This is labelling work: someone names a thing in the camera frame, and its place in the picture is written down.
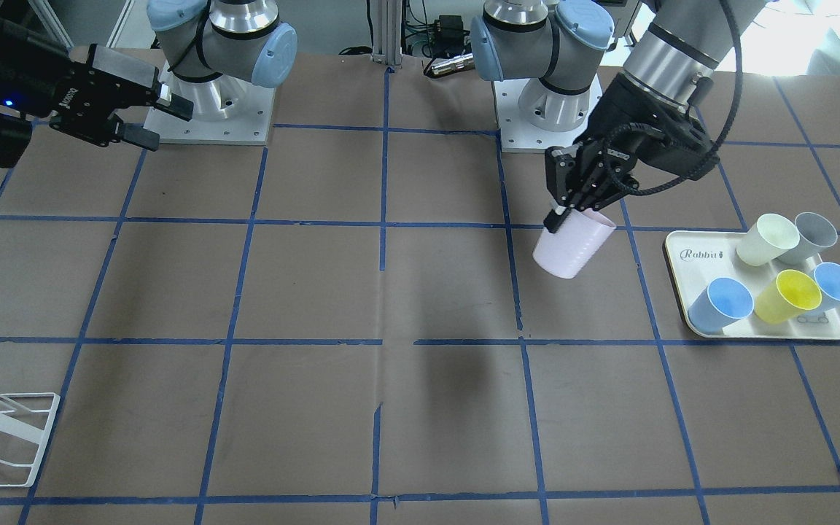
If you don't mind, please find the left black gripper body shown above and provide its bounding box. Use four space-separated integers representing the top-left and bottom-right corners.
576 72 720 180

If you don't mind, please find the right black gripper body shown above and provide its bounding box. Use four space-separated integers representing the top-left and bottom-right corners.
0 21 100 136

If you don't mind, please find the pink plastic cup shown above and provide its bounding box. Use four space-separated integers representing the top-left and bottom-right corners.
532 209 616 279

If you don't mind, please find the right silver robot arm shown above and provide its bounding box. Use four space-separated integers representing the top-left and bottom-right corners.
0 1 298 168

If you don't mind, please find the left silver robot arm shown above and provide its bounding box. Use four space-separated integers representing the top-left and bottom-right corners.
470 1 766 233

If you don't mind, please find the light blue cup near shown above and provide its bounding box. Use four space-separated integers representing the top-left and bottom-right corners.
686 278 754 333

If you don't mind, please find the light blue cup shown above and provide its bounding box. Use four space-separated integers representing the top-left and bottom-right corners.
806 262 840 315
686 278 754 333

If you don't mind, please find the cream plastic cup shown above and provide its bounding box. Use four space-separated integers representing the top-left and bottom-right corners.
736 213 801 267

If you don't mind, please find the grey plastic cup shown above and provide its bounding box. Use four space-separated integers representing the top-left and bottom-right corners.
776 211 838 265

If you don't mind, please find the yellow plastic cup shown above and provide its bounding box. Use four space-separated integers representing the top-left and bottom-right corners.
754 269 823 324

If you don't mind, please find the light blue cup far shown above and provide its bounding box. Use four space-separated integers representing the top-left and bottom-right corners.
806 262 840 315

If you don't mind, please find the cream plastic tray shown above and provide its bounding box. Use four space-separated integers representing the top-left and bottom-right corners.
664 230 840 341

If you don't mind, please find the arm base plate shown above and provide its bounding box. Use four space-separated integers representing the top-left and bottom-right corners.
144 71 276 147
492 76 602 153

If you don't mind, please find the aluminium frame post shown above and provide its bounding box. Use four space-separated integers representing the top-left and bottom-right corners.
367 0 405 70

